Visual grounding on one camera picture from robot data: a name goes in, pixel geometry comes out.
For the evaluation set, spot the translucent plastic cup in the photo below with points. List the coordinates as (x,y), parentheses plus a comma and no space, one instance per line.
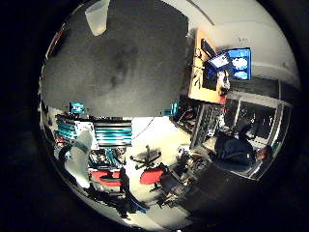
(96,16)

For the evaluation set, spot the red office chair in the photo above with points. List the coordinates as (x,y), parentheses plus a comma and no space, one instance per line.
(103,177)
(151,175)

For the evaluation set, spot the shelf rack with teal bins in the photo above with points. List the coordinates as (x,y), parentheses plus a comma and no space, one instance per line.
(112,133)

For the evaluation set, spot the teal box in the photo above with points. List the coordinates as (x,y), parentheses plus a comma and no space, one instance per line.
(172,109)
(77,108)

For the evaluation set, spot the black office chair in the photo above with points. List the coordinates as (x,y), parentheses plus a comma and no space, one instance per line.
(146,156)

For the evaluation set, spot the wooden desk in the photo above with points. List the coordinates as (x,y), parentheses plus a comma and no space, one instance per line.
(196,87)

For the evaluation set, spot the dark monitor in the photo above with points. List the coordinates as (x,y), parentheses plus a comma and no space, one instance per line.
(209,77)

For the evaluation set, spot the person in dark blue jacket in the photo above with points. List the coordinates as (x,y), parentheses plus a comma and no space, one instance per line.
(233,150)

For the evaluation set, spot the small monitor with blue screen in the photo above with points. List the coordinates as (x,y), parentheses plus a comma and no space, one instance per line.
(220,61)

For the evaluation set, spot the metal framed glass partition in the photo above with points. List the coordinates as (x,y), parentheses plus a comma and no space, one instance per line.
(257,103)

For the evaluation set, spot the large monitor with blue screen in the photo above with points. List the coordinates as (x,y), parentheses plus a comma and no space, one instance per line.
(241,63)

